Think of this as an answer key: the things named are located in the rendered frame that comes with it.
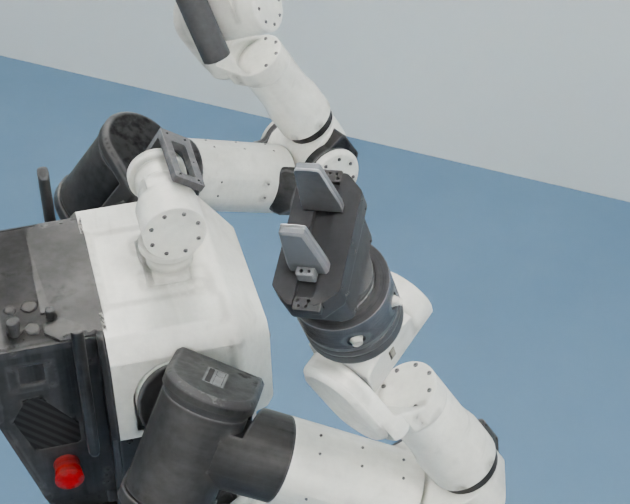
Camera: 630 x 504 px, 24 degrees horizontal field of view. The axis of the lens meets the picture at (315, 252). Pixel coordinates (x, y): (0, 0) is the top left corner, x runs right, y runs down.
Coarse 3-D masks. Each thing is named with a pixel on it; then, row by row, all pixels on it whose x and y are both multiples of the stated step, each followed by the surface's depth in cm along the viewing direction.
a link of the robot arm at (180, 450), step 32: (160, 416) 140; (192, 416) 138; (256, 416) 142; (288, 416) 145; (160, 448) 140; (192, 448) 139; (224, 448) 140; (256, 448) 141; (288, 448) 142; (128, 480) 143; (160, 480) 140; (192, 480) 140; (224, 480) 141; (256, 480) 141
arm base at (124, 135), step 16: (128, 112) 173; (112, 128) 170; (128, 128) 172; (144, 128) 173; (112, 144) 169; (128, 144) 170; (144, 144) 172; (112, 160) 168; (128, 160) 169; (112, 192) 169; (128, 192) 167; (64, 208) 177
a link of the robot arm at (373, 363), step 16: (400, 288) 130; (416, 288) 130; (416, 304) 130; (400, 320) 124; (416, 320) 130; (384, 336) 123; (400, 336) 128; (320, 352) 125; (336, 352) 123; (352, 352) 122; (368, 352) 123; (384, 352) 127; (400, 352) 130; (352, 368) 127; (368, 368) 126; (384, 368) 129; (368, 384) 128
